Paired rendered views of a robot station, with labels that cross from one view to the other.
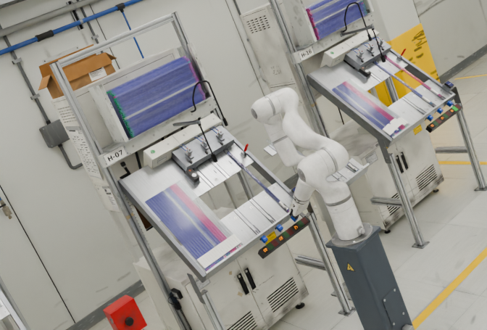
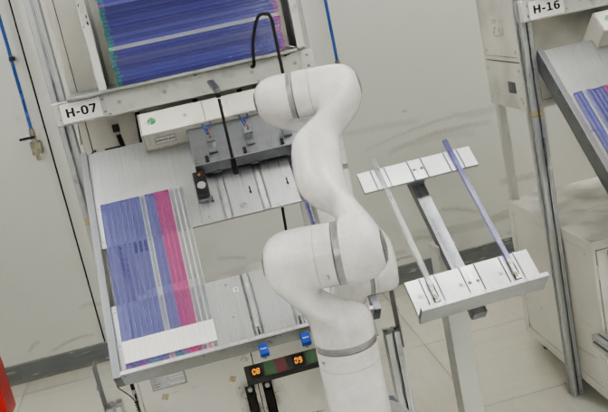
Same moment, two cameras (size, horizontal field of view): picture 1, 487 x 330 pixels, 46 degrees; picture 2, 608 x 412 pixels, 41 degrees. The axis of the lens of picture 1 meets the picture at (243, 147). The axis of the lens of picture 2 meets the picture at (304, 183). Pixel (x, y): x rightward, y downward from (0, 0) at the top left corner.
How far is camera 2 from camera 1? 136 cm
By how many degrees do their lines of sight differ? 23
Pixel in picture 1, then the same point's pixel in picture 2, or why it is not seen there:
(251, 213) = (270, 292)
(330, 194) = (315, 328)
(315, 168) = (286, 263)
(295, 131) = (299, 166)
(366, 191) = (593, 315)
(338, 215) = (327, 377)
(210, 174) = (239, 192)
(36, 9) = not seen: outside the picture
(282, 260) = not seen: hidden behind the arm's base
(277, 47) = not seen: outside the picture
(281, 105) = (312, 100)
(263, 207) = not seen: hidden behind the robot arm
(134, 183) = (104, 167)
